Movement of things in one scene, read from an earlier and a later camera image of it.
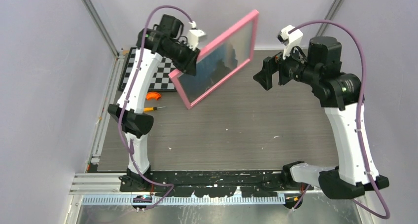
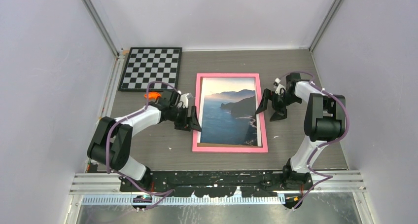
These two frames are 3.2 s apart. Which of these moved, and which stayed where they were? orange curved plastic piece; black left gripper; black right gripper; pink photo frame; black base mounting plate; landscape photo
Moved: landscape photo; black right gripper; pink photo frame; black left gripper
Stayed: orange curved plastic piece; black base mounting plate
